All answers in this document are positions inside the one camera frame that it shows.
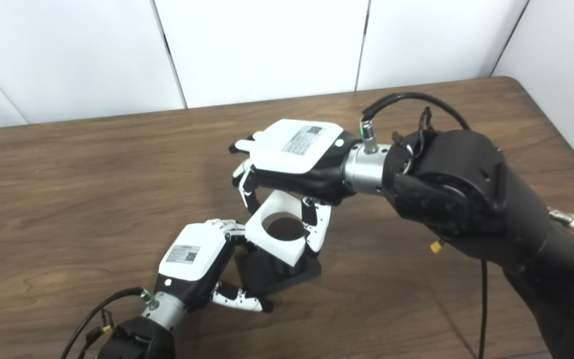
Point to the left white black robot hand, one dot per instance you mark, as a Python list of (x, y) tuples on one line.
[(192, 254)]

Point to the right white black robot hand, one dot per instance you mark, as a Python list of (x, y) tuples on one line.
[(297, 149)]

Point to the white square piece with hole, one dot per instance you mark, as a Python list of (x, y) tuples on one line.
[(277, 204)]

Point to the black peg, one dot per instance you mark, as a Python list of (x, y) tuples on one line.
[(277, 276)]

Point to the silver forearm plug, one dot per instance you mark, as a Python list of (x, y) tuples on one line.
[(565, 218)]

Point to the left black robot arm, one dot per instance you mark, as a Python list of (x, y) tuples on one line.
[(137, 336)]

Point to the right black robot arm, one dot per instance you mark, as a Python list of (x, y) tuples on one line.
[(466, 189)]

